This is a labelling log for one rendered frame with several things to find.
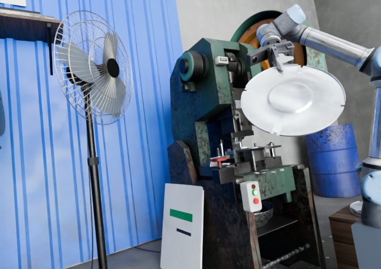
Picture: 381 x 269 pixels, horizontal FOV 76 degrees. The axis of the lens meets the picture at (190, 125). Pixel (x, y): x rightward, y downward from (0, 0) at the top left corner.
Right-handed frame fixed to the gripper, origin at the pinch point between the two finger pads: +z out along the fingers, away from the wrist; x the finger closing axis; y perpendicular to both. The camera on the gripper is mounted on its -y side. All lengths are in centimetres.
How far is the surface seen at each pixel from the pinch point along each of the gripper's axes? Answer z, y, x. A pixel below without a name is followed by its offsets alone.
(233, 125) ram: -41, -17, 57
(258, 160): -23, -6, 70
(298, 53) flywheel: -74, 30, 34
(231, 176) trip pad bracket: -3, -22, 56
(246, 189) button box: 6, -16, 56
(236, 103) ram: -53, -13, 49
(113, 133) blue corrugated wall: -97, -128, 91
